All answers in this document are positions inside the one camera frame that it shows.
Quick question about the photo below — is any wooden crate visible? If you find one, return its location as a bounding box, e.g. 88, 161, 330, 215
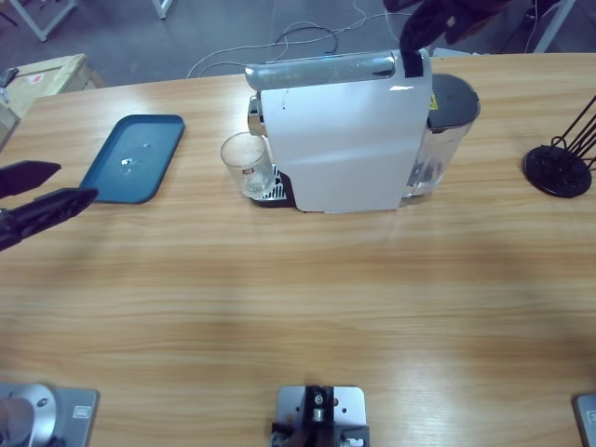
0, 53, 107, 153

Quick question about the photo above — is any black capsule holder with rods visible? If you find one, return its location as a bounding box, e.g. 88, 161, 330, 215
521, 95, 596, 199

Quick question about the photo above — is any white metal frame leg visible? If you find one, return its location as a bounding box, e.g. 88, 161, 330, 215
151, 0, 181, 20
533, 0, 576, 53

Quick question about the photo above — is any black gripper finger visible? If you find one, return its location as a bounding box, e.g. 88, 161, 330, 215
0, 160, 62, 199
399, 0, 462, 50
444, 0, 513, 46
0, 187, 100, 252

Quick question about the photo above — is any white metal table frame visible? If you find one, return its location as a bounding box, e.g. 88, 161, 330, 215
0, 0, 78, 42

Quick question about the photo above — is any silver coffee machine lever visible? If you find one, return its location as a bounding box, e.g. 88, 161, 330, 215
245, 49, 401, 89

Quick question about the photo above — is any white coffee machine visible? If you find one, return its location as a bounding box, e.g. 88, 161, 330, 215
246, 47, 434, 215

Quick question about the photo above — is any clear glass cup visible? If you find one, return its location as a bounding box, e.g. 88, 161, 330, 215
220, 131, 274, 200

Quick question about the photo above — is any grey mount plate dark post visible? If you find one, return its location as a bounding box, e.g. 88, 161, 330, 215
271, 384, 372, 447

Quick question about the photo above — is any clear water tank black lid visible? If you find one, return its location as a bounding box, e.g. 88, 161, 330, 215
402, 73, 481, 206

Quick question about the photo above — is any silver grate drip tray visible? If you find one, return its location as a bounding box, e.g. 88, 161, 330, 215
251, 163, 294, 209

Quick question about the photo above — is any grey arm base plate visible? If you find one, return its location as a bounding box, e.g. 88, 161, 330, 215
0, 381, 102, 447
571, 393, 596, 447

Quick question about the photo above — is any blue plastic tray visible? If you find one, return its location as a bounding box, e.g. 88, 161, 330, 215
77, 114, 186, 205

